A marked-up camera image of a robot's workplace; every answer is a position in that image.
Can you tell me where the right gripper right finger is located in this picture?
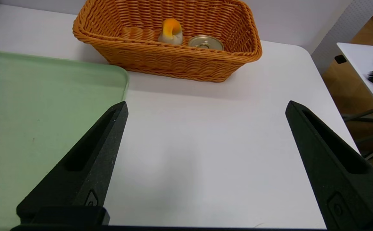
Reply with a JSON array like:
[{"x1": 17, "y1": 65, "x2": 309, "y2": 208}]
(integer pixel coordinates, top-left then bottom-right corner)
[{"x1": 285, "y1": 101, "x2": 373, "y2": 231}]

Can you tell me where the orange wicker basket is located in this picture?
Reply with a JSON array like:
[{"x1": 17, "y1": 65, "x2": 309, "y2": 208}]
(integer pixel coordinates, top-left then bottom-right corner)
[{"x1": 72, "y1": 0, "x2": 263, "y2": 83}]

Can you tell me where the white perforated panel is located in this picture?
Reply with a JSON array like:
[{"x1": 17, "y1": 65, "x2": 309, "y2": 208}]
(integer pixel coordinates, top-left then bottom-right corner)
[{"x1": 311, "y1": 0, "x2": 373, "y2": 66}]

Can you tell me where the light green plastic tray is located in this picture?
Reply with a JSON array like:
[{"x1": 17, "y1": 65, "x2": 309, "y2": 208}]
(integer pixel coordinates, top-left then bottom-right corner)
[{"x1": 0, "y1": 49, "x2": 130, "y2": 229}]

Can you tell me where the gold lid food can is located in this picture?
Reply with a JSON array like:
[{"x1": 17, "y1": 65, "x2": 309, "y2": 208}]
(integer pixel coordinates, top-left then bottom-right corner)
[{"x1": 188, "y1": 35, "x2": 225, "y2": 51}]

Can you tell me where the white side table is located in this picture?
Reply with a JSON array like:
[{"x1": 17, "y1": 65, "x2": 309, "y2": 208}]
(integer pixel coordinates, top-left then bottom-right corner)
[{"x1": 336, "y1": 42, "x2": 373, "y2": 161}]

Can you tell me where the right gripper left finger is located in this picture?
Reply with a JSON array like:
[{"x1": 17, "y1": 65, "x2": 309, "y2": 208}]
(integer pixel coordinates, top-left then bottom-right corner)
[{"x1": 16, "y1": 101, "x2": 128, "y2": 225}]

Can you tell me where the white bun with orange top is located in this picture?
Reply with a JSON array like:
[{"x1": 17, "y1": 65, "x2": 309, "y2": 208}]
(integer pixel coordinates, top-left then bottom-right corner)
[{"x1": 158, "y1": 18, "x2": 184, "y2": 45}]

